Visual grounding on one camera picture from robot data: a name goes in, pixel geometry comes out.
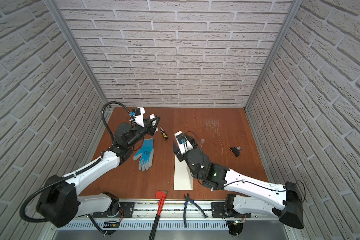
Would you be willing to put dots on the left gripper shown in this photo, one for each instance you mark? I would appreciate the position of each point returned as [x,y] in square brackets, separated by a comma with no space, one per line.
[149,125]

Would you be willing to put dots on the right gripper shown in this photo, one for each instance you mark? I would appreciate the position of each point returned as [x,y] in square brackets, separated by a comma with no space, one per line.
[183,156]

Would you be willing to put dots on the cream envelope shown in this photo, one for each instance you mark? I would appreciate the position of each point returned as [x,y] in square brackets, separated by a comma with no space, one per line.
[183,179]

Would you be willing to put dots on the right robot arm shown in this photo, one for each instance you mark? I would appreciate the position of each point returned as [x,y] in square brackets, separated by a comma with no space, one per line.
[284,199]

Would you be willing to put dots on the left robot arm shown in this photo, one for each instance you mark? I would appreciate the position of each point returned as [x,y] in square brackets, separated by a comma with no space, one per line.
[61,201]

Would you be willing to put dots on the black yellow stubby screwdriver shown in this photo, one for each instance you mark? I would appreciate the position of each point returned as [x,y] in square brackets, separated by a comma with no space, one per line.
[164,134]

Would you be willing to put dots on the blue grey work glove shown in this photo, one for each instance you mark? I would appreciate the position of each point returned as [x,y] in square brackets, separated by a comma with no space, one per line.
[145,154]

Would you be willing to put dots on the red pipe wrench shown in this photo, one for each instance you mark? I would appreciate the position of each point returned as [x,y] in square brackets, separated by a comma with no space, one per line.
[160,195]

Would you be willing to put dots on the small black orange object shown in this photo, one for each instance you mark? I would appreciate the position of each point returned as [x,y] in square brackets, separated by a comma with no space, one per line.
[236,150]

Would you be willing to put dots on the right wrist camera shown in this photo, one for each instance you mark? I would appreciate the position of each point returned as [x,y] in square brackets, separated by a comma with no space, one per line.
[184,142]

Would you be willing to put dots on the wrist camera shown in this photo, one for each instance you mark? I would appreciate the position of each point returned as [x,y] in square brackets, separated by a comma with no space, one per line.
[184,142]
[137,116]

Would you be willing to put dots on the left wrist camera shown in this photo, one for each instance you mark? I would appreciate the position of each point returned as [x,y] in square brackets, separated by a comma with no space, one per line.
[137,116]

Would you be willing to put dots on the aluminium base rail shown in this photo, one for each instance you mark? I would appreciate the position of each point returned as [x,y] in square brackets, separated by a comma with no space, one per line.
[211,222]

